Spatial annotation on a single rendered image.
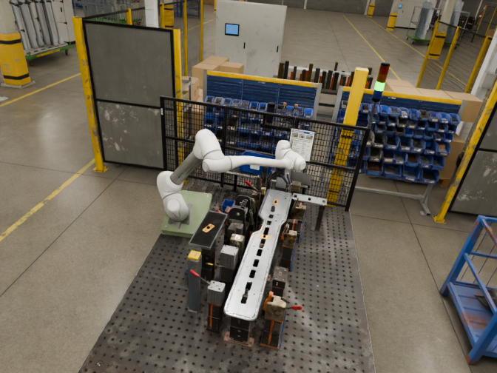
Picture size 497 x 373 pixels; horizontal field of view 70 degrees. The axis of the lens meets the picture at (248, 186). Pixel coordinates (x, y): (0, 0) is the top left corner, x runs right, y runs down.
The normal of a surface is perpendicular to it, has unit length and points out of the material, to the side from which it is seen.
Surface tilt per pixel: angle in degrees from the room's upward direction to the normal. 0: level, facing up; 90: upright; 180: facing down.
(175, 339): 0
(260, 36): 90
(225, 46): 90
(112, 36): 89
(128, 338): 0
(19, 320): 0
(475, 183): 91
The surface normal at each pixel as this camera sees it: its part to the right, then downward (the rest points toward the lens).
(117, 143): -0.18, 0.51
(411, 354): 0.07, -0.85
